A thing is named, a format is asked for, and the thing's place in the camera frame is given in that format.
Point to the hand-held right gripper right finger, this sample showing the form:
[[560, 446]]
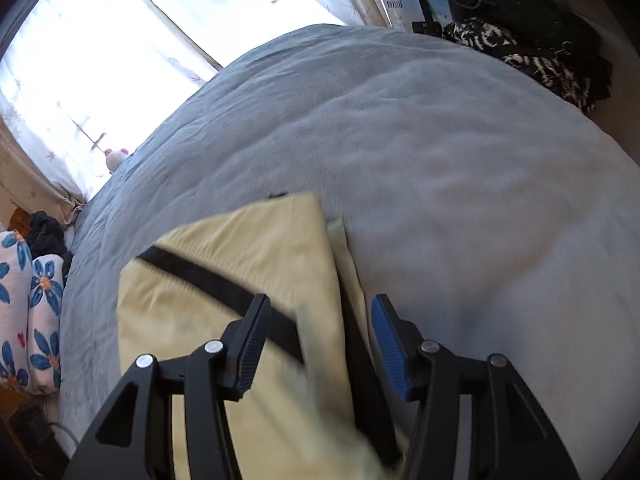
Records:
[[390, 345]]

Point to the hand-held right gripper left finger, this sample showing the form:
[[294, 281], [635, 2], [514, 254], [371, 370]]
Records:
[[250, 350]]

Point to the yellow and black hooded jacket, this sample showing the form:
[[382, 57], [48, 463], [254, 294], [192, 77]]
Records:
[[225, 240]]

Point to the pile of dark clothes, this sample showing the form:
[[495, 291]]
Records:
[[47, 232]]

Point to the grey-blue plush blanket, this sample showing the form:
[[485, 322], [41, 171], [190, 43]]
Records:
[[425, 160]]

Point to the small pink plush toy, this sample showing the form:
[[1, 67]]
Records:
[[116, 157]]

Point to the beige curtain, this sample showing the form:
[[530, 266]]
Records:
[[30, 180]]

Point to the black and white patterned cloth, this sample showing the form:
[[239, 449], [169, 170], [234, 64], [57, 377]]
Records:
[[530, 65]]

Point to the white and blue carton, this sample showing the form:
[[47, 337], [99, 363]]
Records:
[[400, 10]]

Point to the large black bag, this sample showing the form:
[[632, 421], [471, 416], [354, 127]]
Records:
[[525, 5]]

